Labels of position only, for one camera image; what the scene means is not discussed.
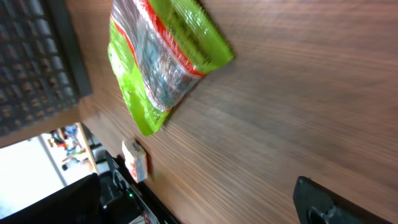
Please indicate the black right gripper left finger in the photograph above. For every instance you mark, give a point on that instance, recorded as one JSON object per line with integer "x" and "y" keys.
{"x": 76, "y": 203}

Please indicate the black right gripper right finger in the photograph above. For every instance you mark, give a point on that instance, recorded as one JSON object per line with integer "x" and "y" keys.
{"x": 316, "y": 204}

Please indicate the pink tissue pack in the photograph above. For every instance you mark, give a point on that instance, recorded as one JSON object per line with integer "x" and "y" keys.
{"x": 135, "y": 160}

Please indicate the green snack packet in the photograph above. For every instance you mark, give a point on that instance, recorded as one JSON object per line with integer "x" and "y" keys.
{"x": 159, "y": 50}

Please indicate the grey plastic mesh basket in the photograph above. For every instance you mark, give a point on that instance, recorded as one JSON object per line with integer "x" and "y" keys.
{"x": 42, "y": 70}

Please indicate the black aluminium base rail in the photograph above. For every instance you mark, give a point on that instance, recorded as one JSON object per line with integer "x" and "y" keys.
{"x": 149, "y": 205}

